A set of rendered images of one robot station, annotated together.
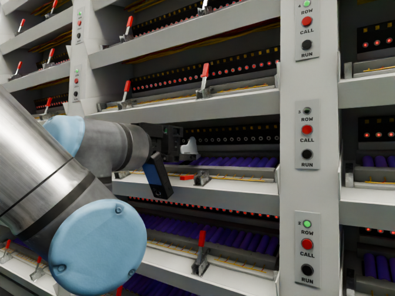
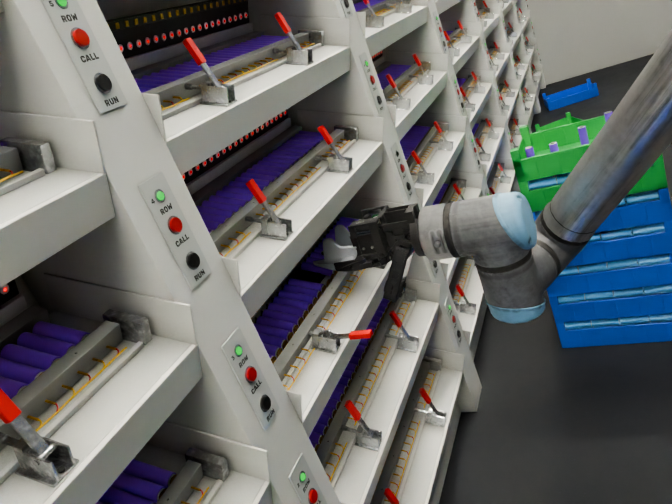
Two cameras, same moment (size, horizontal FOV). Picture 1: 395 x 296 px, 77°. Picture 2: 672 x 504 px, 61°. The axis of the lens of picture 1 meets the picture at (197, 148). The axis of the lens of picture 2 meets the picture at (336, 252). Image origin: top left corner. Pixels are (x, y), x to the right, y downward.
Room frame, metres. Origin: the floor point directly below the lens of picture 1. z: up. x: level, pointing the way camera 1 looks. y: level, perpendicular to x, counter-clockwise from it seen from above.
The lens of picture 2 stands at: (0.68, 1.00, 0.96)
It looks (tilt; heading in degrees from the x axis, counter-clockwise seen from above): 20 degrees down; 268
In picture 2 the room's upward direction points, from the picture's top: 22 degrees counter-clockwise
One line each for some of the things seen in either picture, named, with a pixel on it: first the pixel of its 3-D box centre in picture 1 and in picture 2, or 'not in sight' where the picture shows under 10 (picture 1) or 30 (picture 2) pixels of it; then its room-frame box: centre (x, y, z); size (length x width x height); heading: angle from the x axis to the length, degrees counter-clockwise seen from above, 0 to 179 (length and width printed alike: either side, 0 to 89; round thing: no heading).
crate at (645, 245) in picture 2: not in sight; (603, 228); (-0.01, -0.25, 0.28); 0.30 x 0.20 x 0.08; 146
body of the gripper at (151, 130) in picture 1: (155, 145); (390, 235); (0.55, 0.09, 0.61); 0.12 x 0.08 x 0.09; 147
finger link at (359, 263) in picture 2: not in sight; (358, 259); (0.61, 0.08, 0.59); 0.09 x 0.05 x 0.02; 155
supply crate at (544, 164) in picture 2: not in sight; (583, 138); (-0.01, -0.25, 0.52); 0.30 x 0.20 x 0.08; 146
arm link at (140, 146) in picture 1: (125, 147); (437, 233); (0.48, 0.14, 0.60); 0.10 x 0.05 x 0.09; 57
